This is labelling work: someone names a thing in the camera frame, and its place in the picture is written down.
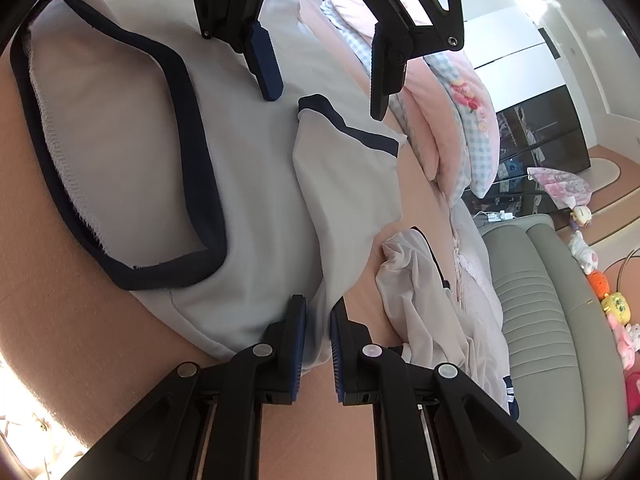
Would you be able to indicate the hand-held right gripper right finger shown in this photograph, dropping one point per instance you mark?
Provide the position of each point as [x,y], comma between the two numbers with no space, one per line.
[336,355]

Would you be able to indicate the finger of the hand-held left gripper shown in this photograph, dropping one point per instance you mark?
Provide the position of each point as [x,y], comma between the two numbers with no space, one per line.
[385,80]
[267,65]

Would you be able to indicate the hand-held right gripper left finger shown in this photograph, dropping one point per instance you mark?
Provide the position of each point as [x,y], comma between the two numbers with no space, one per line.
[296,345]

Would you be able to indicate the white shirt with navy trim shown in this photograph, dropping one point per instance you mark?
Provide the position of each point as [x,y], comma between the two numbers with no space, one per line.
[425,300]

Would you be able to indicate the white dress with navy trim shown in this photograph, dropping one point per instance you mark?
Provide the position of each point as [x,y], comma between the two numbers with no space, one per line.
[250,185]

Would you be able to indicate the folded pink checked quilt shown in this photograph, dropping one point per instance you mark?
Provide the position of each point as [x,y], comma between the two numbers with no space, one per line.
[450,125]

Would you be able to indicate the white wardrobe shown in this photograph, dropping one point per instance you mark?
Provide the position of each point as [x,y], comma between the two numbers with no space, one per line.
[510,50]

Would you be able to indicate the black glass cabinet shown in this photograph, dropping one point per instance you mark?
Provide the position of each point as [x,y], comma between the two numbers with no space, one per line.
[545,130]

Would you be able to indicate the white power strip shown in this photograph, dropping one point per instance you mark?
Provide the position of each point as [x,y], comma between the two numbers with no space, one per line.
[500,216]

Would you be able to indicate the pink printed cloth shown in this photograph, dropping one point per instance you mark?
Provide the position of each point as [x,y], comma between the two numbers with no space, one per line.
[560,185]

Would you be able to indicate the grey-green padded headboard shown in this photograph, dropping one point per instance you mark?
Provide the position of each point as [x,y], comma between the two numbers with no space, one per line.
[540,310]

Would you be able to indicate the pink bed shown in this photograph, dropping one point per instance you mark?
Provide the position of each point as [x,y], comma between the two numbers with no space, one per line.
[75,335]

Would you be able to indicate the yellow and purple plush toy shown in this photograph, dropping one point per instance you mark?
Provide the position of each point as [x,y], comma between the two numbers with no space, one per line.
[582,216]

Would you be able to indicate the white plush toy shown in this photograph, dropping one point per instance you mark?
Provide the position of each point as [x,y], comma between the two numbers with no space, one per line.
[581,252]

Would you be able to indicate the orange plush toy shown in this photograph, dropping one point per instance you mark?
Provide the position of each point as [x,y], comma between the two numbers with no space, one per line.
[599,285]

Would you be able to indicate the pink plush toy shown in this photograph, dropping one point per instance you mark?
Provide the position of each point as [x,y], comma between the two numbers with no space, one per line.
[625,342]

